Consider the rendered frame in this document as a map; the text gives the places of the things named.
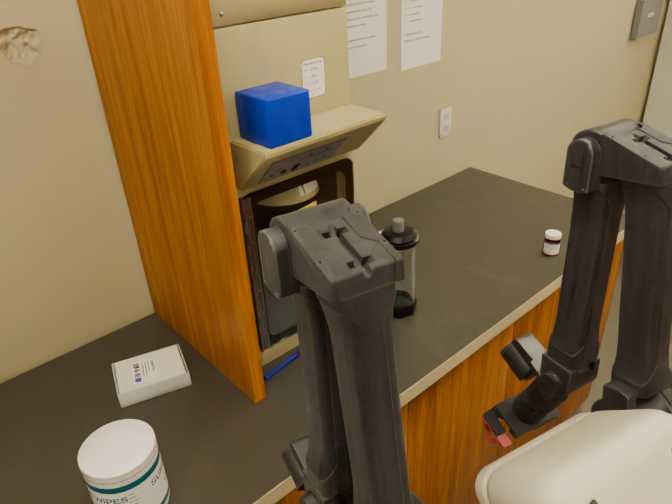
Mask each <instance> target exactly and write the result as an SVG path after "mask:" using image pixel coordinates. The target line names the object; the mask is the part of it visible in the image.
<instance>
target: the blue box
mask: <svg viewBox="0 0 672 504"><path fill-rule="evenodd" d="M235 97H236V105H237V106H236V107H237V112H238V120H239V127H240V135H241V138H243V139H246V140H249V141H251V142H254V143H256V144H259V145H262V146H264V147H267V148H269V149H273V148H276V147H279V146H282V145H285V144H288V143H291V142H294V141H297V140H301V139H304V138H307V137H310V136H312V127H311V113H310V98H309V90H308V89H306V88H302V87H298V86H294V85H290V84H286V83H282V82H278V81H276V82H272V83H268V84H264V85H260V86H256V87H252V88H248V89H244V90H240V91H236V92H235Z"/></svg>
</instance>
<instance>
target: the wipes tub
mask: <svg viewBox="0 0 672 504"><path fill-rule="evenodd" d="M77 460H78V465H79V468H80V470H81V473H82V476H83V478H84V481H85V483H86V486H87V488H88V491H89V493H90V495H91V498H92V500H93V503H94V504H167V503H168V500H169V496H170V488H169V483H168V480H167V476H166V472H165V469H164V465H163V462H162V458H161V454H160V451H159V447H158V444H157V441H156V437H155V434H154V431H153V429H152V428H151V426H150V425H148V424H147V423H145V422H143V421H141V420H136V419H123V420H118V421H114V422H111V423H109V424H106V425H104V426H102V427H101V428H99V429H97V430H96V431H95V432H93V433H92V434H91V435H90V436H89V437H88V438H87V439H86V440H85V441H84V443H83V444H82V446H81V448H80V450H79V452H78V459H77Z"/></svg>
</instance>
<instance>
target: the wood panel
mask: <svg viewBox="0 0 672 504"><path fill-rule="evenodd" d="M77 4H78V8H79V12H80V16H81V20H82V24H83V28H84V32H85V36H86V40H87V44H88V48H89V52H90V56H91V60H92V64H93V68H94V72H95V76H96V80H97V84H98V88H99V92H100V96H101V100H102V104H103V108H104V112H105V116H106V120H107V124H108V128H109V132H110V136H111V140H112V144H113V148H114V152H115V156H116V160H117V164H118V168H119V172H120V176H121V180H122V184H123V188H124V192H125V196H126V200H127V204H128V208H129V212H130V216H131V220H132V224H133V228H134V232H135V236H136V240H137V244H138V248H139V252H140V256H141V260H142V264H143V268H144V272H145V276H146V280H147V284H148V288H149V292H150V296H151V300H152V304H153V308H154V312H155V313H156V314H157V315H158V316H159V317H160V318H161V319H162V320H164V321H165V322H166V323H167V324H168V325H169V326H170V327H171V328H172V329H174V330H175V331H176V332H177V333H178V334H179V335H180V336H181V337H182V338H184V339H185V340H186V341H187V342H188V343H189V344H190V345H191V346H192V347H194V348H195V349H196V350H197V351H198V352H199V353H200V354H201V355H202V356H203V357H205V358H206V359H207V360H208V361H209V362H210V363H211V364H212V365H213V366H215V367H216V368H217V369H218V370H219V371H220V372H221V373H222V374H223V375H225V376H226V377H227V378H228V379H229V380H230V381H231V382H232V383H233V384H235V385H236V386H237V387H238V388H239V389H240V390H241V391H242V392H243V393H245V394H246V395H247V396H248V397H249V398H250V399H251V400H252V401H253V402H255V403H257V402H259V401H260V400H262V399H264V398H265V397H266V392H265V385H264V378H263V371H262V364H261V357H260V350H259V343H258V336H257V329H256V322H255V315H254V308H253V301H252V294H251V287H250V281H249V274H248V267H247V260H246V253H245V246H244V239H243V232H242V225H241V218H240V211H239V204H238V197H237V190H236V183H235V176H234V169H233V162H232V155H231V148H230V142H229V135H228V128H227V121H226V114H225V107H224V100H223V93H222V86H221V79H220V72H219V65H218V58H217V51H216V44H215V37H214V30H213V23H212V16H211V9H210V2H209V0H77Z"/></svg>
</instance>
